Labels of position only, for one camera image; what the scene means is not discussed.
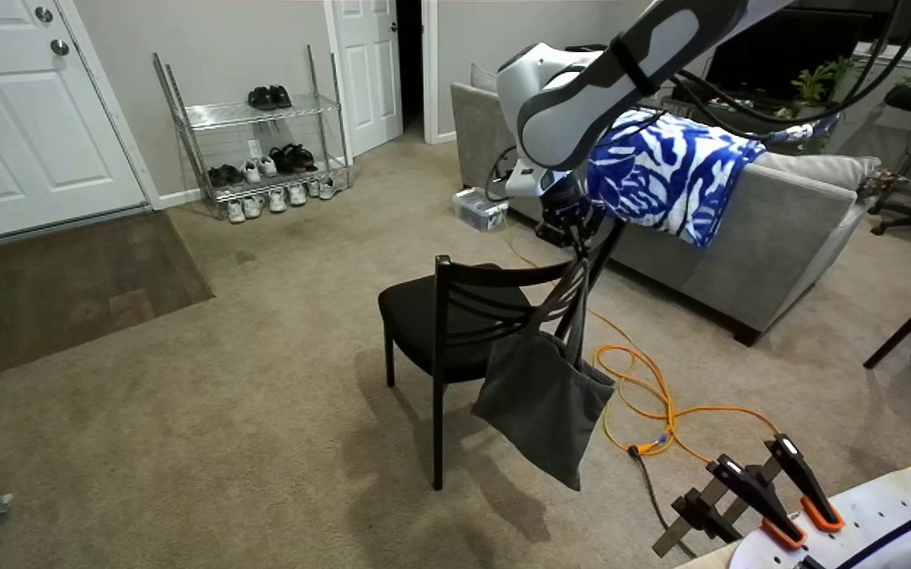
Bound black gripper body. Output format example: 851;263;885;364
537;171;595;251

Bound white sneakers on floor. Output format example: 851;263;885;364
208;157;340;224

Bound grey tote bag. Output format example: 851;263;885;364
475;241;613;491

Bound black shoes middle shelf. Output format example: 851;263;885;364
272;142;312;174

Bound white entry door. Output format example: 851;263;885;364
0;0;145;238

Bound brown door mat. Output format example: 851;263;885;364
0;216;211;374

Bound clear plastic box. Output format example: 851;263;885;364
452;187;511;232

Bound metal wire shoe rack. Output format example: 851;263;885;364
151;53;352;221

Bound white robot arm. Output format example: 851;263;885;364
497;0;790;246

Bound black shoes top shelf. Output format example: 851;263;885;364
248;84;291;110

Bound blue white blanket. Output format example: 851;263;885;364
586;109;767;246

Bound orange extension cord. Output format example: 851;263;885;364
501;232;784;463

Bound grey sofa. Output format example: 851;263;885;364
450;83;880;343

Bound black wooden chair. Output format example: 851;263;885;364
377;257;569;486

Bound white interior door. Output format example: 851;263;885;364
331;0;402;154

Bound black shoes shelf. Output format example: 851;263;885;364
248;84;291;110
272;142;312;174

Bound round grey robot base plate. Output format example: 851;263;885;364
728;471;911;569

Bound black orange bar clamp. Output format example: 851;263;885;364
767;433;846;535

